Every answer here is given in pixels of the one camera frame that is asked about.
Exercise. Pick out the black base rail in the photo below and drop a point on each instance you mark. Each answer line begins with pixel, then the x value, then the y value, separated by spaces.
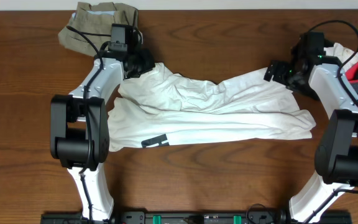
pixel 254 216

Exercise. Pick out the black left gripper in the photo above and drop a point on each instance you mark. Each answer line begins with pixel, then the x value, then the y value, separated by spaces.
pixel 143 65

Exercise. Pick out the white patterned garment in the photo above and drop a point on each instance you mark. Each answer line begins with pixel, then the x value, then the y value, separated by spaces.
pixel 342 53

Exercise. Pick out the white t-shirt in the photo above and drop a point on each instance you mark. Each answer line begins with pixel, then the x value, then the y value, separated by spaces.
pixel 162 108

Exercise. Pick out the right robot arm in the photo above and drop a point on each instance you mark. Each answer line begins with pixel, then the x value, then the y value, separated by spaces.
pixel 336 158

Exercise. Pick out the folded khaki shorts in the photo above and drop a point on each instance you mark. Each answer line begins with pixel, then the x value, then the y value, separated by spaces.
pixel 95 21

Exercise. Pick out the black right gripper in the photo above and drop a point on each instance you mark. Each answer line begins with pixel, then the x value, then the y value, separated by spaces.
pixel 279 74

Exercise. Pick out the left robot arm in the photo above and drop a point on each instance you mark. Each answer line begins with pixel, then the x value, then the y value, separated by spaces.
pixel 79 134

